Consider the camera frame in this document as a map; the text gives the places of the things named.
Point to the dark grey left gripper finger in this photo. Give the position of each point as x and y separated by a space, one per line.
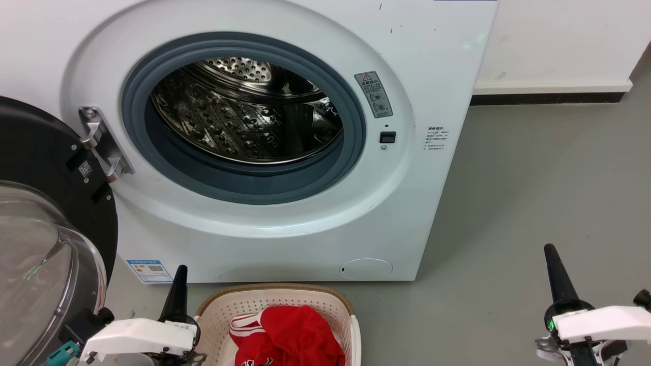
170 307
182 305

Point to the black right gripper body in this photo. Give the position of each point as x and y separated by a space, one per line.
585 356

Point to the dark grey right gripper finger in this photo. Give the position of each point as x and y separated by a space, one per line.
565 290
553 290

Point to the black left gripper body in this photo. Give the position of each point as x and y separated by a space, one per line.
178 359

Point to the red garment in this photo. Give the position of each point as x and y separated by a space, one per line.
295 335

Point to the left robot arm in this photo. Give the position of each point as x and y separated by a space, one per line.
86 323

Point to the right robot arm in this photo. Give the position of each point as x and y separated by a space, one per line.
643 299

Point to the cream laundry basket brown rim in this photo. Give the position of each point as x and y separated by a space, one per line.
218 315

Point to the stainless steel washing machine drum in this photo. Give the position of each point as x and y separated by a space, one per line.
213 112

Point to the open washer door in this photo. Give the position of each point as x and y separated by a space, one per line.
35 147

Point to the blue energy label sticker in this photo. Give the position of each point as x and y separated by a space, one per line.
150 271

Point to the teal connector plug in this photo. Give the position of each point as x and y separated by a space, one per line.
63 353

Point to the grey rubber door gasket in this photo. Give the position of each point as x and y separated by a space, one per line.
244 183

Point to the white QR code sticker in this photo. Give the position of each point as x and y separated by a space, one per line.
85 169

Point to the metal door hinge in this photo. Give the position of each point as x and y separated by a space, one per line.
101 145

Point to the round filter cover flap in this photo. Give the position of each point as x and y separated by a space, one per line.
366 269

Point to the black baseboard strip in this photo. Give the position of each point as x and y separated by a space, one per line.
544 99

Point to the white text label sticker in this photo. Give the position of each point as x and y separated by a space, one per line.
436 138

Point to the black door latch socket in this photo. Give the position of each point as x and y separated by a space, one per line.
388 138

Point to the white front-load washing machine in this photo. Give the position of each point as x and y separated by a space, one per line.
422 76

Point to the grey warning sticker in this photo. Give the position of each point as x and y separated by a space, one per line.
374 95

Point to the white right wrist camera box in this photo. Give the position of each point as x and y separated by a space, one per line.
605 323

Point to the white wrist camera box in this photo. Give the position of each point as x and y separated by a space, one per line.
605 323
137 335

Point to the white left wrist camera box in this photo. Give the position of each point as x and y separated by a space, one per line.
137 335

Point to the white wall ledge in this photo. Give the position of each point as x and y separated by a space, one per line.
549 87

